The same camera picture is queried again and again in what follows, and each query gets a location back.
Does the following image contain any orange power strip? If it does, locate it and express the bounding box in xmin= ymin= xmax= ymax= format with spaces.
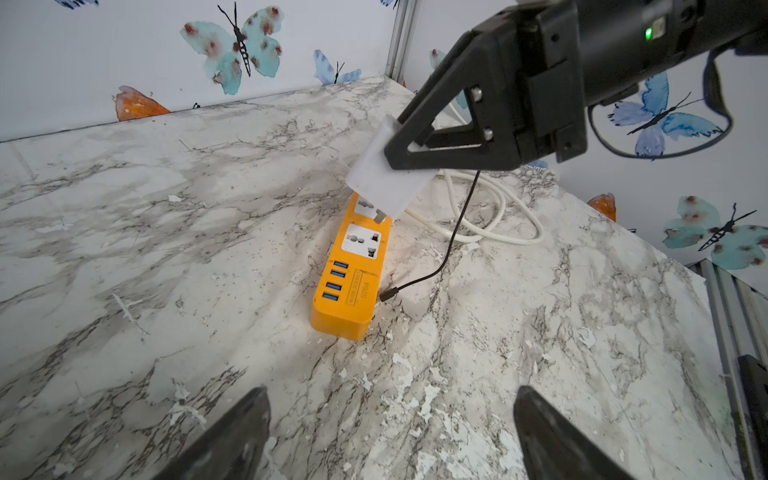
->
xmin=310 ymin=194 xmax=392 ymax=341

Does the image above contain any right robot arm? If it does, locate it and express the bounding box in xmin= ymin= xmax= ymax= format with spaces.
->
xmin=384 ymin=1 xmax=767 ymax=171

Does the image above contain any black usb cable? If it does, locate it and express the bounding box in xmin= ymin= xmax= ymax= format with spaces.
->
xmin=379 ymin=169 xmax=483 ymax=302

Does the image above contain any white power strip cord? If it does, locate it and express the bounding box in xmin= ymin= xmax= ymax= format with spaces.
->
xmin=404 ymin=101 xmax=545 ymax=246

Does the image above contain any white usb charger adapter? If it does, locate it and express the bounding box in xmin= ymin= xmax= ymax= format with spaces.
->
xmin=346 ymin=114 xmax=438 ymax=220

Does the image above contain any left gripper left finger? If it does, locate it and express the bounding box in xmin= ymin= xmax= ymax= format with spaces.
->
xmin=155 ymin=386 xmax=271 ymax=480

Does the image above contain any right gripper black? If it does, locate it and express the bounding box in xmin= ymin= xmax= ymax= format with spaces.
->
xmin=384 ymin=1 xmax=720 ymax=171

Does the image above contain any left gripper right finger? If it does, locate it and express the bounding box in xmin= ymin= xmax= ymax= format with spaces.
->
xmin=513 ymin=385 xmax=632 ymax=480

